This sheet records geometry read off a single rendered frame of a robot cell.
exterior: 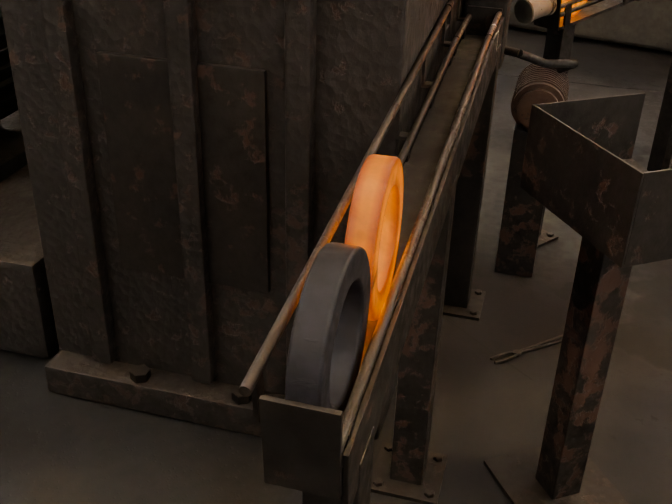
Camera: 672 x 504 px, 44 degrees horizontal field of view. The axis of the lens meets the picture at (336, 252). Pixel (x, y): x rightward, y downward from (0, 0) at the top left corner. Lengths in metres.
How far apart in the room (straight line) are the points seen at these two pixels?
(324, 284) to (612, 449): 1.14
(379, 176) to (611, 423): 1.08
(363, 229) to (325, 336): 0.18
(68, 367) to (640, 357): 1.27
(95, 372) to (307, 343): 1.12
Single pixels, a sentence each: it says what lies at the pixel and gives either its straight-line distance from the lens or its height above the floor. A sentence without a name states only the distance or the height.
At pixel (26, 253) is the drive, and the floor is 0.25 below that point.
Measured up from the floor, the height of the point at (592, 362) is 0.31.
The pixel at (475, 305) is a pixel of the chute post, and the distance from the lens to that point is 2.11.
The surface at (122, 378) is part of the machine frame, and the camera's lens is 1.77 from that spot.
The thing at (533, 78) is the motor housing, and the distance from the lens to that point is 2.07.
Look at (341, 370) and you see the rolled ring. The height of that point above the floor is 0.62.
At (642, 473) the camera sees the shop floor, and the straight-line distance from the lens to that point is 1.75.
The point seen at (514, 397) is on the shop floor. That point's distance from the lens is 1.85.
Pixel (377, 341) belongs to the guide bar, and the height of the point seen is 0.64.
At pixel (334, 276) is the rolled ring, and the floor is 0.76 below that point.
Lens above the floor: 1.14
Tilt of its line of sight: 30 degrees down
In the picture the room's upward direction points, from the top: 2 degrees clockwise
